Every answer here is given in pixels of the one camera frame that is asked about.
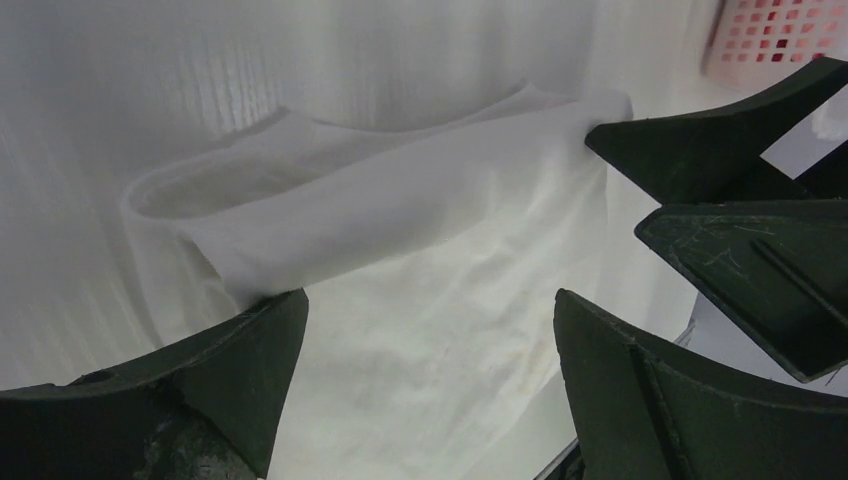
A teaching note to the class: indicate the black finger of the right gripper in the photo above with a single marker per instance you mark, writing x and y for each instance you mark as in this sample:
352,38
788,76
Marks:
714,156
776,269

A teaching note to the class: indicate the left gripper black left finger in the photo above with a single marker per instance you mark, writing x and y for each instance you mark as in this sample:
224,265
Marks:
207,406

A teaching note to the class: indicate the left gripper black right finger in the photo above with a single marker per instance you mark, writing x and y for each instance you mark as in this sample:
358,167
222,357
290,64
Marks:
646,408

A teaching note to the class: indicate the white plastic laundry basket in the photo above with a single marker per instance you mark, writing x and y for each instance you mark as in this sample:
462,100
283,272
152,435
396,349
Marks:
757,43

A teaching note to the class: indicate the white t shirt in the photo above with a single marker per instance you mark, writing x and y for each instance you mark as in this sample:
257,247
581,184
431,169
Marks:
430,259

